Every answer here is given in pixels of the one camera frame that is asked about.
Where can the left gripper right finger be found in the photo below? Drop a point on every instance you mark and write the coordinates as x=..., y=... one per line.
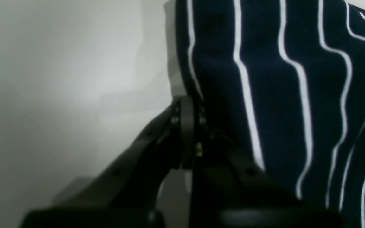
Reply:
x=230, y=191

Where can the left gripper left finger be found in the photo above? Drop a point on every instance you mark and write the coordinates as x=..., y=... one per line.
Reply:
x=125, y=193

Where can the navy white striped t-shirt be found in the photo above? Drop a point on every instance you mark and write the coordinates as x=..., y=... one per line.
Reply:
x=286, y=80

